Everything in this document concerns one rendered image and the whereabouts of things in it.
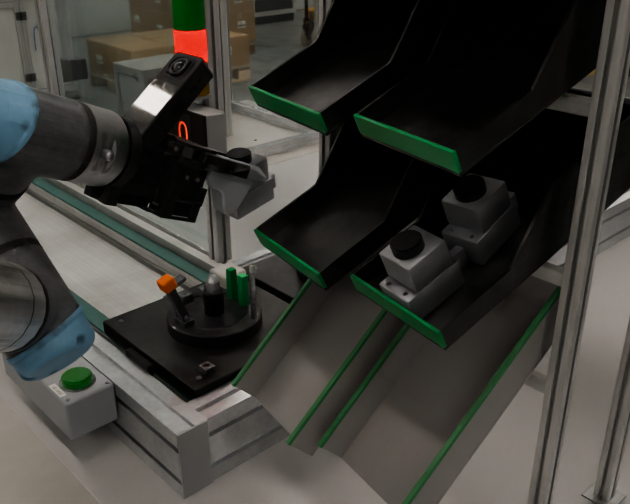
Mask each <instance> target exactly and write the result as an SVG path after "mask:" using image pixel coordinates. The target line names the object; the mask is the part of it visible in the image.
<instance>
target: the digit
mask: <svg viewBox="0 0 630 504"><path fill-rule="evenodd" d="M174 130H175V135H176V136H179V137H182V138H184V139H187V140H189V141H192V136H191V122H190V115H188V114H185V113H184V114H183V115H182V116H181V117H180V119H179V120H178V121H177V122H176V124H175V125H174Z"/></svg>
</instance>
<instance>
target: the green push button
mask: <svg viewBox="0 0 630 504"><path fill-rule="evenodd" d="M92 381H93V375H92V371H91V370H90V369H88V368H86V367H74V368H71V369H69V370H67V371H65V372H64V373H63V374H62V376H61V382H62V386H63V387H64V388H66V389H70V390H76V389H81V388H84V387H86V386H88V385H89V384H90V383H91V382H92Z"/></svg>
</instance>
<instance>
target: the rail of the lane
mask: <svg viewBox="0 0 630 504"><path fill-rule="evenodd" d="M94 332H95V331H94ZM125 353H126V355H125V354H124V353H122V352H121V351H120V350H118V349H117V348H116V347H115V346H113V345H112V344H111V343H109V342H108V341H107V340H106V339H104V338H103V337H102V336H100V335H99V334H98V333H97V332H95V340H94V343H93V345H92V346H91V347H90V349H89V350H88V351H87V352H86V353H85V354H84V355H82V357H83V358H84V359H85V360H86V361H88V362H89V363H90V364H91V365H92V366H94V367H95V368H96V369H97V370H98V371H99V372H101V373H102V374H103V375H104V376H105V377H107V378H108V379H109V380H110V381H111V382H112V383H113V384H114V390H115V397H116V405H117V412H118V418H117V419H116V420H114V421H112V422H110V423H108V424H106V425H104V426H105V427H107V428H108V429H109V430H110V431H111V432H112V433H113V434H114V435H115V436H116V437H117V438H118V439H119V440H120V441H122V442H123V443H124V444H125V445H126V446H127V447H128V448H129V449H130V450H131V451H132V452H133V453H134V454H135V455H137V456H138V457H139V458H140V459H141V460H142V461H143V462H144V463H145V464H146V465H147V466H148V467H149V468H150V469H152V470H153V471H154V472H155V473H156V474H157V475H158V476H159V477H160V478H161V479H162V480H163V481H164V482H165V483H166V484H168V485H169V486H170V487H171V488H172V489H173V490H174V491H175V492H176V493H177V494H178V495H179V496H180V497H181V498H183V499H186V498H188V497H189V496H191V495H193V494H194V493H196V492H198V491H199V490H201V489H203V488H204V487H206V486H208V485H210V484H211V483H213V476H212V463H211V450H210V436H209V423H208V420H207V418H205V417H204V416H203V415H202V414H200V413H199V412H198V411H196V410H195V409H194V408H193V407H191V406H190V405H189V404H187V403H186V402H185V401H184V400H182V399H181V398H180V397H179V396H177V395H176V394H175V393H173V392H172V391H171V390H170V389H168V388H167V387H166V386H164V385H163V384H162V383H161V382H159V381H158V380H157V379H155V378H154V377H153V375H154V368H153V364H152V363H150V362H149V361H148V360H147V359H145V358H144V357H143V356H141V355H140V354H139V353H137V352H136V351H135V350H133V349H132V348H128V349H126V350H125Z"/></svg>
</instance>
